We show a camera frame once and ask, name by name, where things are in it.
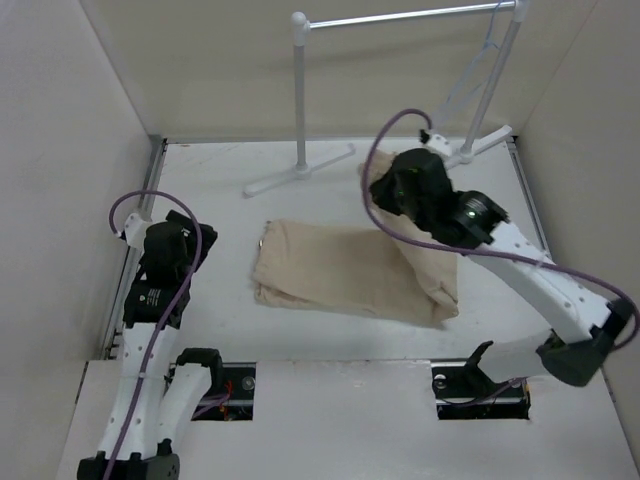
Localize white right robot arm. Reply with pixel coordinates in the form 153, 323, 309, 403
360, 147, 638, 396

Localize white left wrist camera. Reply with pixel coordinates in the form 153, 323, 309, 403
115, 212, 152, 250

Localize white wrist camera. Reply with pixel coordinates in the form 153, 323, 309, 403
115, 212, 152, 250
419, 129, 453, 158

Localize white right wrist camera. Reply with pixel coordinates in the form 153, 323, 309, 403
419, 129, 453, 158

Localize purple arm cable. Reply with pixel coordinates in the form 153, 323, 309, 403
99, 189, 204, 480
360, 108, 640, 351

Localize light blue wire hanger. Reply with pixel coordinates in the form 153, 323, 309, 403
432, 1, 516, 127

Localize beige trousers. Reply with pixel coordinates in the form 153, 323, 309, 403
250, 148, 460, 329

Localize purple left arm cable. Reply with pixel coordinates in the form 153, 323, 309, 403
99, 189, 204, 480

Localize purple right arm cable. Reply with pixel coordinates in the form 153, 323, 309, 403
360, 108, 640, 351

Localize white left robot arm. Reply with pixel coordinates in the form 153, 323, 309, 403
76, 211, 225, 479

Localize white clothes rack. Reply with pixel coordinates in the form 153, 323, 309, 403
241, 1, 529, 198

